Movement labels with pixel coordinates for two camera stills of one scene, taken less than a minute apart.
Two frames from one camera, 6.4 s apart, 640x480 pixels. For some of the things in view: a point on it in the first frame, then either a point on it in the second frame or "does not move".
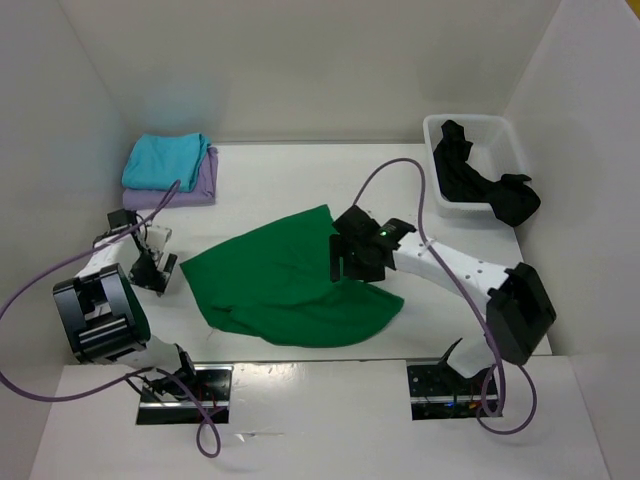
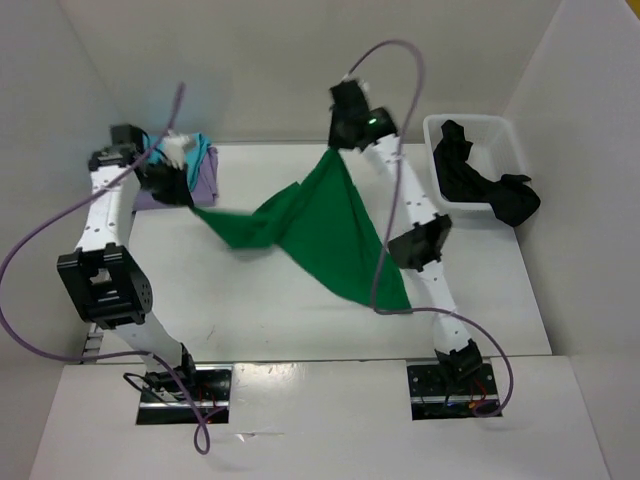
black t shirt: (459, 180) does not move
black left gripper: (155, 279) to (179, 193)
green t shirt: (272, 284) to (327, 223)
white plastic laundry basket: (496, 151) does not move
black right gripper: (338, 247) to (334, 138)
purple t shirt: (201, 193) does not move
